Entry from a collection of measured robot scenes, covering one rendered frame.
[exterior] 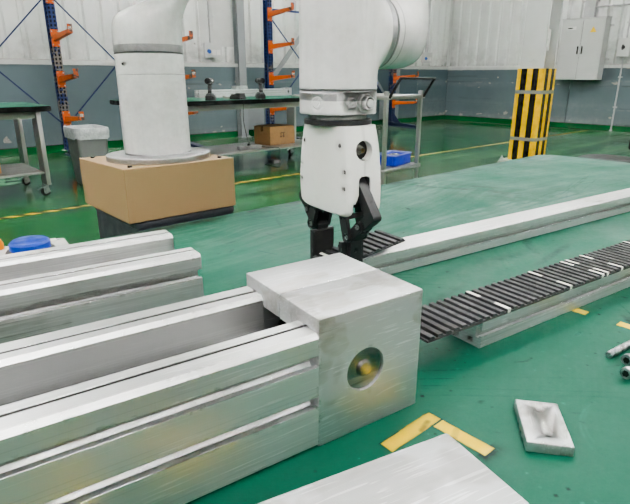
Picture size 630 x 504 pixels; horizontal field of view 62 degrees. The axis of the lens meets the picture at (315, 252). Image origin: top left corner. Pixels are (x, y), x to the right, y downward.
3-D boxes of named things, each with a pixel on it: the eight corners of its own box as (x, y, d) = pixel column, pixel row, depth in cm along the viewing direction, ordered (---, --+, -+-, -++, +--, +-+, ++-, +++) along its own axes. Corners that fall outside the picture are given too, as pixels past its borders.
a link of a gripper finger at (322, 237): (334, 205, 65) (334, 257, 67) (320, 200, 67) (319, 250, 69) (313, 209, 63) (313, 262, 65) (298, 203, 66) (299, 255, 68)
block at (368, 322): (323, 340, 50) (323, 244, 47) (415, 403, 40) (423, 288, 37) (237, 367, 45) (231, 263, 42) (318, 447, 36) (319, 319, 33)
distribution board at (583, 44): (551, 126, 1115) (567, 8, 1043) (617, 131, 1022) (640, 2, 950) (545, 127, 1097) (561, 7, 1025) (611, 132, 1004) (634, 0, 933)
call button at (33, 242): (49, 248, 59) (46, 231, 59) (55, 258, 56) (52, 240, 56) (9, 255, 57) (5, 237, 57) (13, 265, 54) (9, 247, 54)
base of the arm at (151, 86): (94, 157, 103) (80, 55, 97) (186, 149, 114) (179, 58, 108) (124, 168, 88) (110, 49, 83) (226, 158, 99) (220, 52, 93)
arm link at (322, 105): (395, 90, 56) (394, 119, 57) (345, 88, 63) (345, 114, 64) (331, 91, 52) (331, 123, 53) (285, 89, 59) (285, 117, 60)
